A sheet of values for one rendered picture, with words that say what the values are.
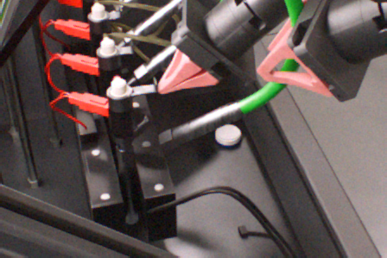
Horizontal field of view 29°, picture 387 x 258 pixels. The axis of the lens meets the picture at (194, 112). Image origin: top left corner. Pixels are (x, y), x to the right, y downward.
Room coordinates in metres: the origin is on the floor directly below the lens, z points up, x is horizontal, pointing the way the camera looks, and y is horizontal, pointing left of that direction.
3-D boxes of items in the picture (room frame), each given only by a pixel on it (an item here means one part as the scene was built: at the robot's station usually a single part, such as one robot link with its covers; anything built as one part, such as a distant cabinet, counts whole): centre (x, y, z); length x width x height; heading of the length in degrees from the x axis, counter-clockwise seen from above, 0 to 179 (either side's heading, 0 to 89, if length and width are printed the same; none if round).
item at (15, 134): (0.88, 0.28, 0.93); 0.02 x 0.02 x 0.19; 13
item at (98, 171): (0.77, 0.11, 0.91); 0.34 x 0.10 x 0.15; 13
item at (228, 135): (0.87, -0.05, 0.84); 0.04 x 0.04 x 0.01
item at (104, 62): (0.73, 0.09, 1.00); 0.05 x 0.03 x 0.21; 103
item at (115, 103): (0.65, 0.07, 1.00); 0.05 x 0.03 x 0.21; 103
